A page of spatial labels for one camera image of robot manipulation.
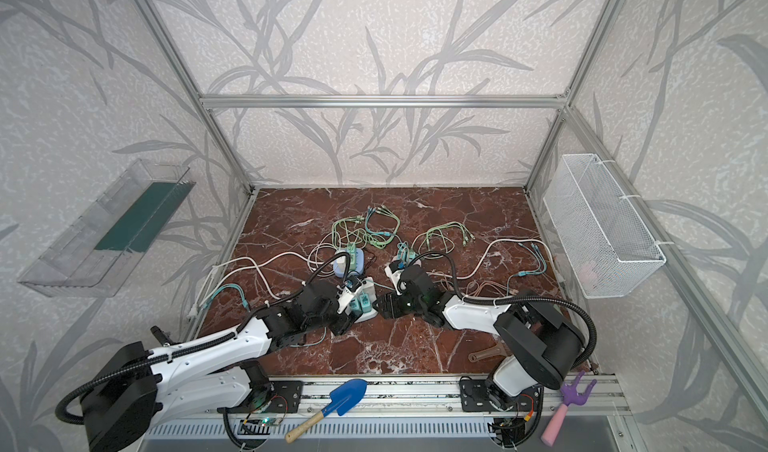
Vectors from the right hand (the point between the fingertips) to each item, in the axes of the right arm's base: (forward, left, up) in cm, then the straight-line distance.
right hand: (381, 294), depth 86 cm
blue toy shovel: (-25, +8, -5) cm, 27 cm away
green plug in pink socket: (+12, -7, +2) cm, 14 cm away
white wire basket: (-1, -49, +30) cm, 58 cm away
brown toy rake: (-14, -32, -4) cm, 36 cm away
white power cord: (+23, -43, -6) cm, 49 cm away
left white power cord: (+13, +55, -7) cm, 57 cm away
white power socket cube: (0, +3, +3) cm, 5 cm away
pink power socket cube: (+2, -4, +9) cm, 10 cm away
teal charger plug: (-4, +4, +2) cm, 6 cm away
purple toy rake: (-25, -49, -6) cm, 55 cm away
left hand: (-2, +6, +2) cm, 7 cm away
